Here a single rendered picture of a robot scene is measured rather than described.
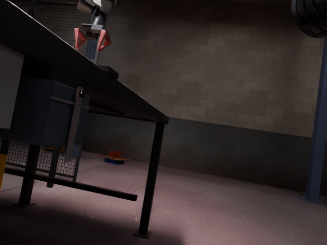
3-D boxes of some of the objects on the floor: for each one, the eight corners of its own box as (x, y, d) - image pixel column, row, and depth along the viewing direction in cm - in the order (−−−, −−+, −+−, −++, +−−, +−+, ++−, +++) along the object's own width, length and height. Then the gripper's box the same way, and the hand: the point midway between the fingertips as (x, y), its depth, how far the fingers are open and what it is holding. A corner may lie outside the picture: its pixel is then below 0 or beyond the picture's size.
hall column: (316, 201, 426) (343, -21, 450) (326, 206, 392) (354, -34, 417) (297, 197, 431) (324, -22, 456) (305, 201, 398) (334, -35, 422)
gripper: (118, 26, 96) (106, 57, 91) (89, 24, 99) (76, 53, 94) (112, 14, 90) (99, 45, 85) (81, 11, 93) (67, 42, 88)
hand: (88, 48), depth 90 cm, fingers open, 9 cm apart
